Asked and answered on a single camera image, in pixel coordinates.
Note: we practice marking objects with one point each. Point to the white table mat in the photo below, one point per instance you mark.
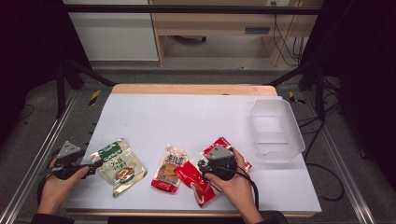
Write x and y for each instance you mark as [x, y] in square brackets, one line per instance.
[186, 124]

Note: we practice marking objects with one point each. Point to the black frame strut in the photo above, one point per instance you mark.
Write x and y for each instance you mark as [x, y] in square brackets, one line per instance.
[311, 77]
[81, 73]

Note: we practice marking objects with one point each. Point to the person's left hand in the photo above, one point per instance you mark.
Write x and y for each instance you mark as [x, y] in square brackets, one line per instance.
[54, 193]

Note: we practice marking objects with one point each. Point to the large red food pouch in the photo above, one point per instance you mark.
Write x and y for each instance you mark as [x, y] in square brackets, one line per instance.
[193, 180]

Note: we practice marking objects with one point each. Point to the white cabinet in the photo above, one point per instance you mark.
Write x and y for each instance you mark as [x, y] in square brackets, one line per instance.
[115, 34]

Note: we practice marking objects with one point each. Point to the red and white spout pouch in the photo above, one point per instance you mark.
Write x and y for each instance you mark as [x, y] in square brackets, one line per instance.
[168, 171]

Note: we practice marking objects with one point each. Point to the black horizontal frame bar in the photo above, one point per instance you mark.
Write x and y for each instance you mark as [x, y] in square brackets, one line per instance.
[186, 9]

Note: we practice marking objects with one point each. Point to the green and gold food pouch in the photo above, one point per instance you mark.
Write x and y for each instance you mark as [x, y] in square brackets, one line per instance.
[124, 168]

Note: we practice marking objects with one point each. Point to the yellow and black tape strip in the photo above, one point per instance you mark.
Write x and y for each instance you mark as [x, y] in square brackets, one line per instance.
[294, 97]
[94, 97]

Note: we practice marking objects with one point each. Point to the clear plastic container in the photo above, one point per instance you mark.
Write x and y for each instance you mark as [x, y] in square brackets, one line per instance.
[277, 124]

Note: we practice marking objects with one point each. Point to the light wooden desk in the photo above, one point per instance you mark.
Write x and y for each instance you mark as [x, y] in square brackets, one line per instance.
[218, 23]

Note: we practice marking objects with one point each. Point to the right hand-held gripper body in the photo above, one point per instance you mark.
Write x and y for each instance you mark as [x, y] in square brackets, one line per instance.
[221, 166]

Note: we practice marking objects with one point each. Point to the person's right hand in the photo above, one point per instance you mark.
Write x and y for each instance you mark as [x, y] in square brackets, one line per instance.
[238, 189]

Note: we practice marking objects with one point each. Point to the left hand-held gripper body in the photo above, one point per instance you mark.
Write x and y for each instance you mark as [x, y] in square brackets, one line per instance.
[67, 161]

